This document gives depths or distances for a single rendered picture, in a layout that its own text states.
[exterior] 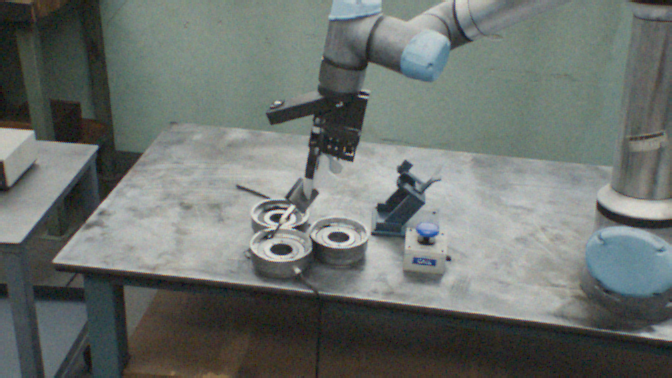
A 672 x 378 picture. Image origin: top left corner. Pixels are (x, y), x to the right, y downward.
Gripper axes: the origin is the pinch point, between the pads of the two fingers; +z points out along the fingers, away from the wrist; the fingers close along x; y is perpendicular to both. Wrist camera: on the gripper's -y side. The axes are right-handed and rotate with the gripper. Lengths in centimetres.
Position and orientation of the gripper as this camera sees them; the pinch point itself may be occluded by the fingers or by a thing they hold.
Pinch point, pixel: (307, 186)
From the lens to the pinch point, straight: 135.6
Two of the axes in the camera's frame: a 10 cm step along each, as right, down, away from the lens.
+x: 1.5, -4.7, 8.7
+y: 9.7, 2.3, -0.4
